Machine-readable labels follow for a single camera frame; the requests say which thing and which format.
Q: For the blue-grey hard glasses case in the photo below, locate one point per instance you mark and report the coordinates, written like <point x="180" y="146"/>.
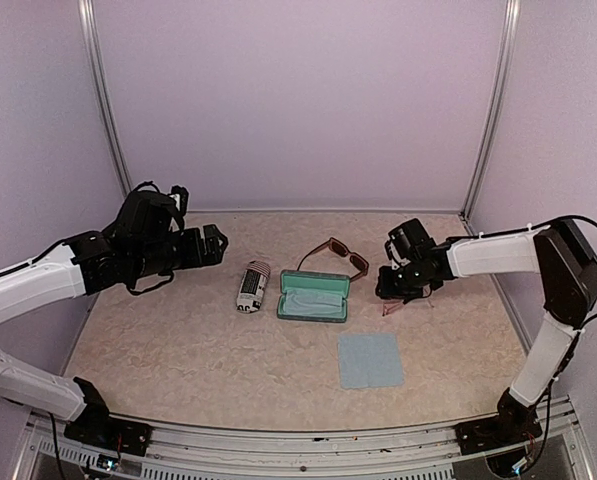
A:
<point x="294" y="280"/>

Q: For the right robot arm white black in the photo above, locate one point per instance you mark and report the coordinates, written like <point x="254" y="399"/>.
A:
<point x="555" y="255"/>

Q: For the right aluminium corner post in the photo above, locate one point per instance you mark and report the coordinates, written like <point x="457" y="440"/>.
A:
<point x="494" y="111"/>

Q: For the blue cleaning cloth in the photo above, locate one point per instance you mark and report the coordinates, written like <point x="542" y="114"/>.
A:
<point x="369" y="361"/>
<point x="310" y="303"/>

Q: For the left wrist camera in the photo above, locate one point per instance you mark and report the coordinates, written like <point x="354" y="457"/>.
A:
<point x="181" y="196"/>

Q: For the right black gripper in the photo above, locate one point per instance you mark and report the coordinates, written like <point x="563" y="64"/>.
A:
<point x="386" y="290"/>

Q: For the brown sunglasses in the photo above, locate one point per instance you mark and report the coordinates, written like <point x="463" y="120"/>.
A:
<point x="341" y="250"/>

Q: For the aluminium corner post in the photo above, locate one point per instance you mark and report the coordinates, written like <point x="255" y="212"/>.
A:
<point x="94" y="54"/>
<point x="494" y="111"/>

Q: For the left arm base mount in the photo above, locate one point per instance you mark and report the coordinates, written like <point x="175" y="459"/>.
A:
<point x="95" y="426"/>

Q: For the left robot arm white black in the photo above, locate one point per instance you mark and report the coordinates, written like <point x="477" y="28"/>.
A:
<point x="148" y="237"/>

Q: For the pink transparent sunglasses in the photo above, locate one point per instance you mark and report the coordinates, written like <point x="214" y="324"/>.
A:
<point x="391" y="306"/>

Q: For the newspaper print glasses case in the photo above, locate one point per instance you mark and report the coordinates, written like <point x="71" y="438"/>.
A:
<point x="252" y="287"/>

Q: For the left aluminium corner post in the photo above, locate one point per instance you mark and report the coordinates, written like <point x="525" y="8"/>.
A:
<point x="94" y="54"/>

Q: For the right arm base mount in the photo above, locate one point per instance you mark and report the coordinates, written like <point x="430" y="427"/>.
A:
<point x="513" y="423"/>

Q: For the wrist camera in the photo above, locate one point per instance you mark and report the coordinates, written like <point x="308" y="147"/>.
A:
<point x="181" y="196"/>
<point x="393" y="250"/>

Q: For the aluminium front rail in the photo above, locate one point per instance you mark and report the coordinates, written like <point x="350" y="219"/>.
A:
<point x="176" y="451"/>

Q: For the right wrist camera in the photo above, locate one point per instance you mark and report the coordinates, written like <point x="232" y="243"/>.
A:
<point x="393" y="250"/>

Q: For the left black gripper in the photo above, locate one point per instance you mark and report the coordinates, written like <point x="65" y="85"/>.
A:
<point x="213" y="254"/>

